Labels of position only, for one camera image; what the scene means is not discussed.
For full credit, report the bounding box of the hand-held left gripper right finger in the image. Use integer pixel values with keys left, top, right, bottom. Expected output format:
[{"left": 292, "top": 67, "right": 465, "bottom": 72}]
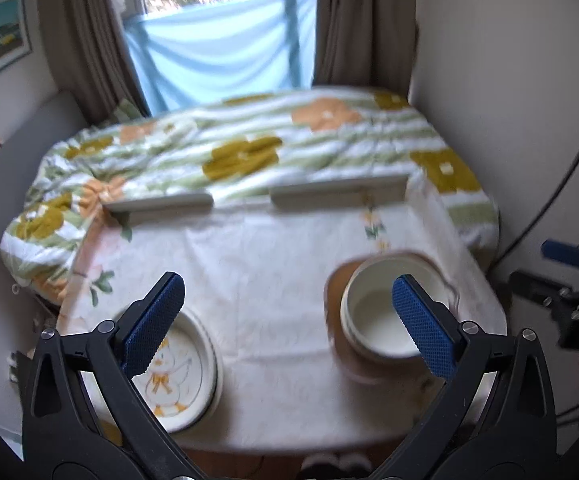
[{"left": 369, "top": 274, "right": 557, "bottom": 480}]

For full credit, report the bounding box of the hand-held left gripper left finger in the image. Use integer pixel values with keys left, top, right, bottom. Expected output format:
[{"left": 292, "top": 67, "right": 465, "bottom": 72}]
[{"left": 22, "top": 271, "right": 205, "bottom": 480}]

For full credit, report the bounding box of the small duck print plate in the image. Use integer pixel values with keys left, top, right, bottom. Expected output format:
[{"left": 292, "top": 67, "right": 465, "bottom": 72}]
[{"left": 112, "top": 307, "right": 217, "bottom": 433}]

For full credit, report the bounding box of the cream bowl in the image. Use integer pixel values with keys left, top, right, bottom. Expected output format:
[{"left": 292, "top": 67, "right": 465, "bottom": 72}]
[{"left": 341, "top": 254, "right": 453, "bottom": 361}]

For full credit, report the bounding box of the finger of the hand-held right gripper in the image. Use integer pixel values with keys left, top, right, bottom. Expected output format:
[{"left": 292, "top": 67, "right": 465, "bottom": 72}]
[
  {"left": 509, "top": 270, "right": 565, "bottom": 307},
  {"left": 542, "top": 239, "right": 579, "bottom": 268}
]

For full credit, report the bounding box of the light blue cloth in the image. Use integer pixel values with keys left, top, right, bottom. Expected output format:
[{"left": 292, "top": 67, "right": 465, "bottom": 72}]
[{"left": 122, "top": 0, "right": 320, "bottom": 113}]

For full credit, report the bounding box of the floral striped blanket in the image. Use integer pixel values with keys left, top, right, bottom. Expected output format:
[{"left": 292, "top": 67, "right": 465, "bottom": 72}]
[{"left": 0, "top": 86, "right": 500, "bottom": 306}]

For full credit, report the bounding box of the white slipper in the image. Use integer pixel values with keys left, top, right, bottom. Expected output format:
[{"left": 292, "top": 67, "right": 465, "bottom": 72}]
[
  {"left": 338, "top": 452, "right": 371, "bottom": 477},
  {"left": 301, "top": 452, "right": 338, "bottom": 477}
]

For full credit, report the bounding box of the floral tablecloth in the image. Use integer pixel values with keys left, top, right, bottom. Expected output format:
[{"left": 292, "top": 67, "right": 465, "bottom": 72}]
[{"left": 59, "top": 175, "right": 507, "bottom": 448}]

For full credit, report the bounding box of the mauve heart-shaped bowl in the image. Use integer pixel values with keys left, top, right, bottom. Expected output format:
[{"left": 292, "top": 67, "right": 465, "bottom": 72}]
[{"left": 323, "top": 252, "right": 463, "bottom": 386}]

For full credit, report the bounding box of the grey bar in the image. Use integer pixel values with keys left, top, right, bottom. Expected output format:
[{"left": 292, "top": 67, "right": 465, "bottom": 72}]
[
  {"left": 270, "top": 176, "right": 409, "bottom": 208},
  {"left": 102, "top": 192, "right": 215, "bottom": 226}
]

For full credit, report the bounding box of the brown curtain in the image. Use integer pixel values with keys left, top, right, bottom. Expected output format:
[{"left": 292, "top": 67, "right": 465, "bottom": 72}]
[
  {"left": 39, "top": 0, "right": 151, "bottom": 126},
  {"left": 312, "top": 0, "right": 419, "bottom": 103}
]

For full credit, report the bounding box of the long black cable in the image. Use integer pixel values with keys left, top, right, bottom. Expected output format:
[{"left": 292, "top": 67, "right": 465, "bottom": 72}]
[{"left": 489, "top": 44, "right": 579, "bottom": 273}]

